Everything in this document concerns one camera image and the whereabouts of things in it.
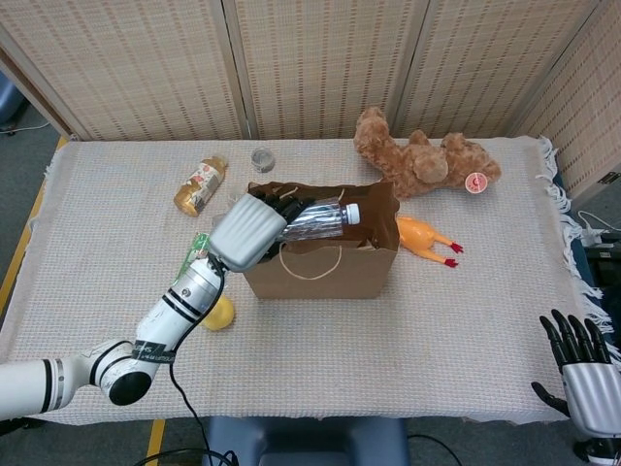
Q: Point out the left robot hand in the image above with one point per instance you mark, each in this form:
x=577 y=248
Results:
x=247 y=228

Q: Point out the brown teddy bear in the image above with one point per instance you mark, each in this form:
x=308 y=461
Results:
x=417 y=165

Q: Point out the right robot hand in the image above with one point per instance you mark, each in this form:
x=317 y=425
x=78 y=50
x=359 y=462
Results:
x=592 y=393

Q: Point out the orange rubber chicken toy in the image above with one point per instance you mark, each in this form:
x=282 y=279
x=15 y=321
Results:
x=417 y=235

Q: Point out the woven folding screen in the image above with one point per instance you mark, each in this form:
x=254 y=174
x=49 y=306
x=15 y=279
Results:
x=315 y=63

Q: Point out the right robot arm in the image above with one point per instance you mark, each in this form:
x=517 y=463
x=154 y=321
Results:
x=601 y=451

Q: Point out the yellow lemon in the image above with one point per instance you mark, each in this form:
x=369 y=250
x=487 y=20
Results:
x=220 y=315

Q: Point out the green chips can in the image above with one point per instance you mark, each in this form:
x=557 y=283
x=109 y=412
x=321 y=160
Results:
x=194 y=252

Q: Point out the white woven tablecloth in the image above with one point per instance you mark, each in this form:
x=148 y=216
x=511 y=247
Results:
x=388 y=349

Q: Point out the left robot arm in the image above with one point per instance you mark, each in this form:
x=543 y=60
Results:
x=160 y=325

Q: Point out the clear plastic water bottle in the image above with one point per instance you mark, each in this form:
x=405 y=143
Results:
x=320 y=221

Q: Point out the amber tea bottle with label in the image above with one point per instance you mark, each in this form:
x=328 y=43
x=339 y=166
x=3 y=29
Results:
x=201 y=187

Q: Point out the white power strip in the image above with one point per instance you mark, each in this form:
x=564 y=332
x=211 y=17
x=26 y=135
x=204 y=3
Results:
x=594 y=235

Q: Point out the brown paper shopping bag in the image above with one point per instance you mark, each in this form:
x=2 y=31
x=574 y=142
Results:
x=320 y=281

